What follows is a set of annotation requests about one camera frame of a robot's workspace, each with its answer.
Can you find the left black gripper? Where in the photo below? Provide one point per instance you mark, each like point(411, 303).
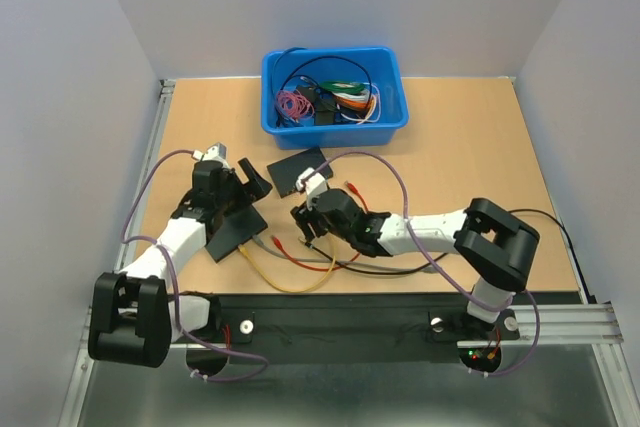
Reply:
point(255, 188)

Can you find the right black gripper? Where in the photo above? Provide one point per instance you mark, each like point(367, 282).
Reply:
point(302, 216)

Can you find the large black network switch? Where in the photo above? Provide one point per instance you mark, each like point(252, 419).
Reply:
point(236, 229)

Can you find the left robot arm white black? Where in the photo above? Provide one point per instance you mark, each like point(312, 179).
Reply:
point(139, 312)

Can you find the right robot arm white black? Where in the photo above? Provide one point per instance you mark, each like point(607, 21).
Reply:
point(497, 245)

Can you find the black adapter in bin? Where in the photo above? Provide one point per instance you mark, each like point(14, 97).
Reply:
point(315, 104)

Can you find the blue plastic bin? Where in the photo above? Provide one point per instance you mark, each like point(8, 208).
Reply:
point(365, 82)

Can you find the small black network switch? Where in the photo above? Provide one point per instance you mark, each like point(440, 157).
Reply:
point(285, 172)

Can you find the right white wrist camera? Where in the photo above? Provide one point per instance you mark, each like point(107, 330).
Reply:
point(312, 184)

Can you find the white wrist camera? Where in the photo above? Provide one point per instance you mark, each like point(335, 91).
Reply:
point(216, 152)
point(312, 184)

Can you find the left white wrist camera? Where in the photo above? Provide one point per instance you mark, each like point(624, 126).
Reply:
point(216, 152)

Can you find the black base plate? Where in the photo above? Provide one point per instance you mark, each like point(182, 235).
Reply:
point(354, 328)

